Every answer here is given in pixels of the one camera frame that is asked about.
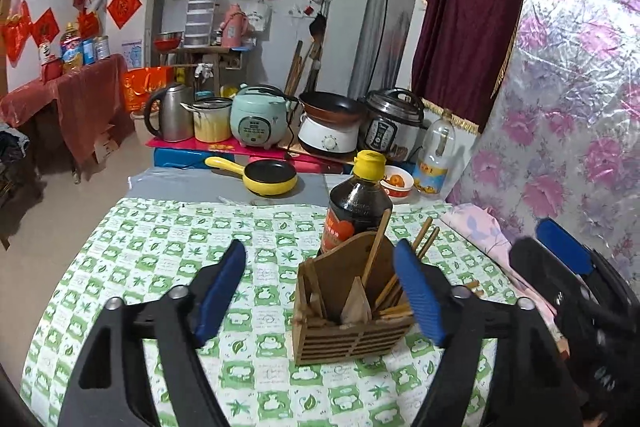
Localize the dark soy sauce bottle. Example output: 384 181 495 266
320 150 394 259

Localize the orange shopping bag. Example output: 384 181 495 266
122 66 174 113

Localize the pink thermos jug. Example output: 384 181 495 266
219 4 250 49

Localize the clear plastic oil bottle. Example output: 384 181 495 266
413 116 457 200

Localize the mint green rice cooker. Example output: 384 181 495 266
229 84 297 152

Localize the pile of dark clothes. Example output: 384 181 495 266
0 122 28 188

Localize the blue storage box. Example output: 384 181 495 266
153 147 352 176

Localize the plain wooden chopstick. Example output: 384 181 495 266
361 208 393 289
417 227 441 263
374 216 435 308

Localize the red cloth covered side table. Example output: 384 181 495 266
0 53 129 185

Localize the pink floral cloth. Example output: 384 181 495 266
440 202 557 310

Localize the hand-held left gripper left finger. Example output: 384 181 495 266
57 238 247 427

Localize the maroon curtain with gold fringe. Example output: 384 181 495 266
410 0 534 136

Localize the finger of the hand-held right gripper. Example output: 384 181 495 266
509 236 576 325
535 217 608 289

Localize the red white bowl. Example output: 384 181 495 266
379 165 415 200

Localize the red hanging plastic decoration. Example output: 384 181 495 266
2 0 34 68

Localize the bundle of wooden sticks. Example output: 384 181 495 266
284 38 322 96

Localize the red metal basin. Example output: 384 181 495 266
153 31 184 52

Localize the grey door curtain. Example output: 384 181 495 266
347 0 417 100

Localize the white refrigerator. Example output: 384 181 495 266
144 0 174 68

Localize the wooden kitchen shelf table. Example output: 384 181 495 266
159 46 244 98

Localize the yellow steel cooking pot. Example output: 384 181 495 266
180 96 234 144

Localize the steel electric kettle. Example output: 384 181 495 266
143 82 195 143

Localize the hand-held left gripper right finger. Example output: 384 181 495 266
392 240 584 427

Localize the copper brown frying pan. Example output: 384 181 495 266
298 91 367 118

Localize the wooden slatted chopstick holder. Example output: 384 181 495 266
292 231 417 366

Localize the silver black pressure cooker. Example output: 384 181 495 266
361 87 426 164

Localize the yellow small frying pan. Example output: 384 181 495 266
204 155 300 198

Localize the white electric steamer pot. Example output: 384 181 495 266
298 113 362 156

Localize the yellow oil bottle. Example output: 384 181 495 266
59 22 84 74

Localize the green white checked tablecloth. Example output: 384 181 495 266
20 197 516 427

